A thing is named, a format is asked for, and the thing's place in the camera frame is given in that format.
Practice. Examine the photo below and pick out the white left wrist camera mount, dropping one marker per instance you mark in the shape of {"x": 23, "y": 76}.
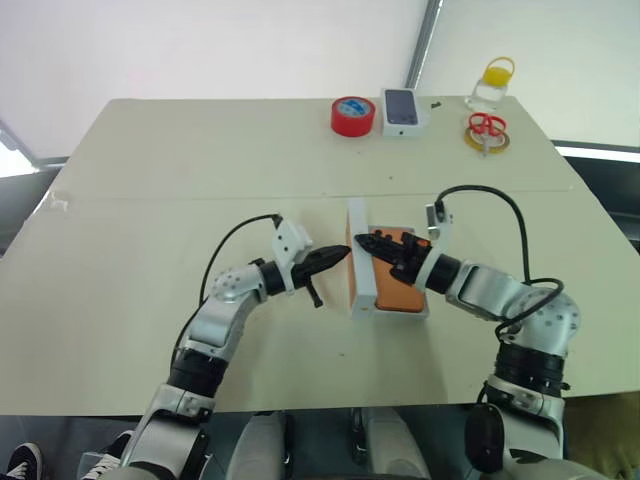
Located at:
{"x": 289, "y": 240}

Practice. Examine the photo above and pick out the red tape roll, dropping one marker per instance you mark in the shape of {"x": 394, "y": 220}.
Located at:
{"x": 352, "y": 117}

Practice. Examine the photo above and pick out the black and white sneaker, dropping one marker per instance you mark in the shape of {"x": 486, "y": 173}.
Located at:
{"x": 22, "y": 462}
{"x": 107, "y": 457}

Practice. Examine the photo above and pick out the orange smartphone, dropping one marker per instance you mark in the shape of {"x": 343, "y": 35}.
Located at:
{"x": 395, "y": 295}

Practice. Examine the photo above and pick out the grey rounded robot leg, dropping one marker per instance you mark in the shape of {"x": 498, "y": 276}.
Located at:
{"x": 262, "y": 445}
{"x": 395, "y": 445}

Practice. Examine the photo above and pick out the clear tape scrap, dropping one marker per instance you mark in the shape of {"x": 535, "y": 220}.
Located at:
{"x": 58, "y": 201}

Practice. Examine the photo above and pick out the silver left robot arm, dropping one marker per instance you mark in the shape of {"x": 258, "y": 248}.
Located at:
{"x": 220, "y": 320}

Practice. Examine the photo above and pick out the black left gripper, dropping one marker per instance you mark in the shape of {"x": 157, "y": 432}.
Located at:
{"x": 302, "y": 272}

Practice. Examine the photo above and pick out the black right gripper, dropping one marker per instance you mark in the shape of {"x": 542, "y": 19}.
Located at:
{"x": 412, "y": 257}

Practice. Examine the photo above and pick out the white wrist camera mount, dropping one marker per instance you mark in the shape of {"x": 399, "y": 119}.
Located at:
{"x": 289, "y": 240}
{"x": 442, "y": 230}

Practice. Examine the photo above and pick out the clear jar, yellow lid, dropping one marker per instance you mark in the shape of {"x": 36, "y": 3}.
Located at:
{"x": 492, "y": 87}

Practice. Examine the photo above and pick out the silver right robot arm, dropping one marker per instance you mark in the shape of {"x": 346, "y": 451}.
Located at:
{"x": 530, "y": 350}

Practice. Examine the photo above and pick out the yellow tape roll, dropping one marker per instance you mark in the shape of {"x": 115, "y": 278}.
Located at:
{"x": 470, "y": 141}

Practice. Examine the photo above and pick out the olive brown trousers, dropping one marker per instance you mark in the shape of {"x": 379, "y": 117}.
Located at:
{"x": 605, "y": 440}

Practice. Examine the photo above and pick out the white phone box, blue print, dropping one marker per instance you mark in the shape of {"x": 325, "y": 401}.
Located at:
{"x": 402, "y": 112}

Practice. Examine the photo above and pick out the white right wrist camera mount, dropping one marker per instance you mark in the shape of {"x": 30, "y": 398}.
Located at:
{"x": 442, "y": 230}

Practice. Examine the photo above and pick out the grey metal pole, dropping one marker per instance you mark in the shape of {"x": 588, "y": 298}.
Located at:
{"x": 422, "y": 45}

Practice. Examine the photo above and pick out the grey slanted frame bar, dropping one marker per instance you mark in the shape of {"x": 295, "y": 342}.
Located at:
{"x": 17, "y": 145}

